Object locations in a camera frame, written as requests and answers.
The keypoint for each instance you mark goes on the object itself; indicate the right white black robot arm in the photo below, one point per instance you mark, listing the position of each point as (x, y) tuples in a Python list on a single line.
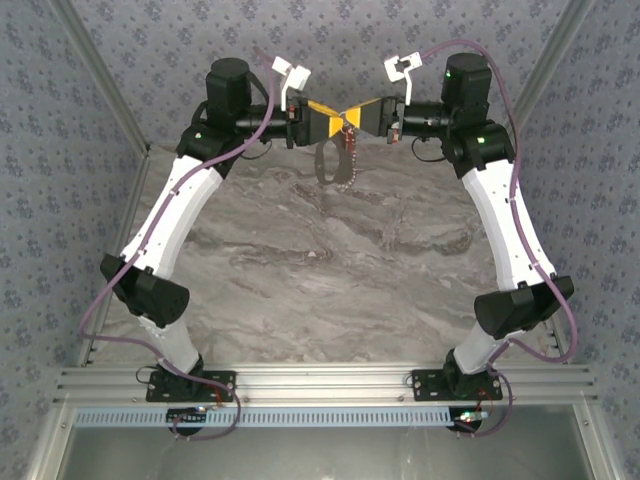
[(500, 225)]

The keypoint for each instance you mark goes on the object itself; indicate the left lower aluminium frame post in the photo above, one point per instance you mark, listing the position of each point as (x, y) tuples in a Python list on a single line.
[(47, 445)]

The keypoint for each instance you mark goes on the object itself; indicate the left black controller board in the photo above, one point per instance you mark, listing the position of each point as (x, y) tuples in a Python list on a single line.
[(186, 415)]

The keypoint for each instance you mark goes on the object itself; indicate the metal key organiser with rings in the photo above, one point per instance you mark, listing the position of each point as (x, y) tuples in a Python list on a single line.
[(344, 167)]

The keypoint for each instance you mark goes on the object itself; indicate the left aluminium side rail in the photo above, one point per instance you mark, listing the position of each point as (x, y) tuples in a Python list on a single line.
[(131, 200)]

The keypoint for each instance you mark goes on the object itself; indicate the right aluminium side rail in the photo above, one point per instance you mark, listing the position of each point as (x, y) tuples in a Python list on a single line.
[(552, 346)]

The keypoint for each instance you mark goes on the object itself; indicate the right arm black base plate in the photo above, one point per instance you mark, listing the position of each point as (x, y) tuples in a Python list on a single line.
[(425, 392)]

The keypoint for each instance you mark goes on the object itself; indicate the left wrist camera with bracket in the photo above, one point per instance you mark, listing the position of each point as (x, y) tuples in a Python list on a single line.
[(297, 77)]

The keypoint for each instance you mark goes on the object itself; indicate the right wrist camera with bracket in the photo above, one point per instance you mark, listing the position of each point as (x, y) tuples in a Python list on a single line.
[(397, 67)]

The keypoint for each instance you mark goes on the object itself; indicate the right lower aluminium frame post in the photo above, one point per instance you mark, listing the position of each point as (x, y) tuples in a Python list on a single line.
[(597, 445)]

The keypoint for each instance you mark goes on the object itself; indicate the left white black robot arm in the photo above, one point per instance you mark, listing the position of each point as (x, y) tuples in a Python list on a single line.
[(175, 210)]

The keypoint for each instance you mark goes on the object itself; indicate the left aluminium corner post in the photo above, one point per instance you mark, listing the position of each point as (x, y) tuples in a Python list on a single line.
[(103, 75)]

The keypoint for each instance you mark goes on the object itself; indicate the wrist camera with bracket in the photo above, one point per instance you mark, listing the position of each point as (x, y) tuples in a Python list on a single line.
[(297, 77), (397, 67)]

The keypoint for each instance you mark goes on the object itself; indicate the black controller board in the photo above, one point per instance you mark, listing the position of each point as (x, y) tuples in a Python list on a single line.
[(186, 415), (467, 417)]

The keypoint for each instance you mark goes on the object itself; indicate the grey metal panel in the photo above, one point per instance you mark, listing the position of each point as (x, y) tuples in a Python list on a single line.
[(320, 455)]

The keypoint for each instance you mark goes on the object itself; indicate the aluminium frame post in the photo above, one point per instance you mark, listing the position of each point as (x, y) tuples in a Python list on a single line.
[(47, 445), (597, 445)]

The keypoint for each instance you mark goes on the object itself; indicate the aluminium side rail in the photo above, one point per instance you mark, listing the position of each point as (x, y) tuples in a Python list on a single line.
[(552, 346), (131, 200)]

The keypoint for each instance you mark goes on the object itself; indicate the wide aluminium base rail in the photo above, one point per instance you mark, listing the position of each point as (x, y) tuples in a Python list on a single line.
[(320, 382)]

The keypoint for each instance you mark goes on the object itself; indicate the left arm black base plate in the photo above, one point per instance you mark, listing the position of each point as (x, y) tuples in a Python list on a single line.
[(160, 395)]

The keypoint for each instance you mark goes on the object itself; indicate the aluminium corner post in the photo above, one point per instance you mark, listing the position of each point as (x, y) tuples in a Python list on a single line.
[(103, 75), (541, 75)]

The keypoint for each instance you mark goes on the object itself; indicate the right black controller board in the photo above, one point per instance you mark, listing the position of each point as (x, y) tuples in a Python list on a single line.
[(467, 417)]

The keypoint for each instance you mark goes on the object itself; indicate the right aluminium corner post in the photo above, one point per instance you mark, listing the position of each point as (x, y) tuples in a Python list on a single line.
[(541, 75)]

